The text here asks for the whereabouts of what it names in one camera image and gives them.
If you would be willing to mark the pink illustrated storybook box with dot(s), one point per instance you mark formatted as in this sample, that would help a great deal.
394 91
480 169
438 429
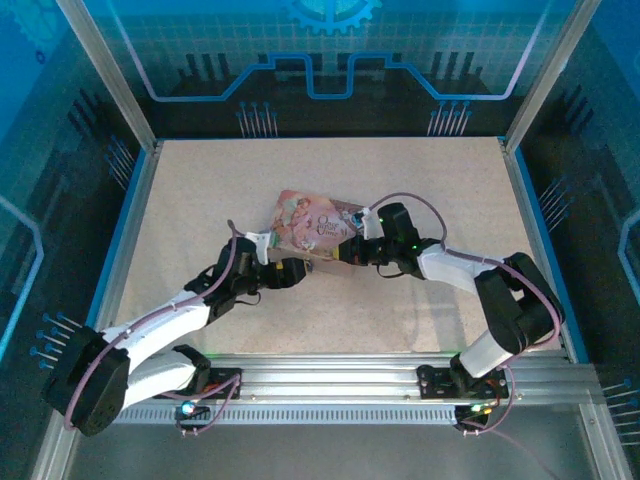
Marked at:
310 225

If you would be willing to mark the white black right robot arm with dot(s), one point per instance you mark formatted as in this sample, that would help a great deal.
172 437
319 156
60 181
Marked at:
450 265

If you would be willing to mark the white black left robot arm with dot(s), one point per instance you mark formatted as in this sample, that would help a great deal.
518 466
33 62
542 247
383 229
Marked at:
165 320

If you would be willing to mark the blue table edge strip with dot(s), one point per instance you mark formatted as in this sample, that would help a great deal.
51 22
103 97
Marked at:
550 250
117 240

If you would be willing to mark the small lit connector board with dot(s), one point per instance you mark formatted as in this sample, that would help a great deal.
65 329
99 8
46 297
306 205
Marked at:
475 412
189 410

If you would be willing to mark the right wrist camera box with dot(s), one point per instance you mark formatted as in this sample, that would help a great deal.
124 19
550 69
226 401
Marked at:
371 227

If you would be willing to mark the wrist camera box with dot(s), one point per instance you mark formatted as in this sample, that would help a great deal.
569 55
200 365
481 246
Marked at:
260 245
371 227

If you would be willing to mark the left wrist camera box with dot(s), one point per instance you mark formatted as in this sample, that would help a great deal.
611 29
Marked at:
260 245

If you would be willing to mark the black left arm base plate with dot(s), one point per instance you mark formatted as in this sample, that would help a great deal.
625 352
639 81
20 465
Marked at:
225 382

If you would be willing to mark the aluminium mounting rail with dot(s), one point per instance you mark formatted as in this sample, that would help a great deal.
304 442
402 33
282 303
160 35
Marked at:
330 385

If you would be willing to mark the aluminium side frame rail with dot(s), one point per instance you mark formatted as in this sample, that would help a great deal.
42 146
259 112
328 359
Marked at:
530 240
135 235

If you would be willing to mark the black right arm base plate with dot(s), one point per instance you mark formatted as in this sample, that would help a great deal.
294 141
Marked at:
435 382

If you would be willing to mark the aluminium frame post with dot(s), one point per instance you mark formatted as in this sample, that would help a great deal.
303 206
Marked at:
115 80
545 75

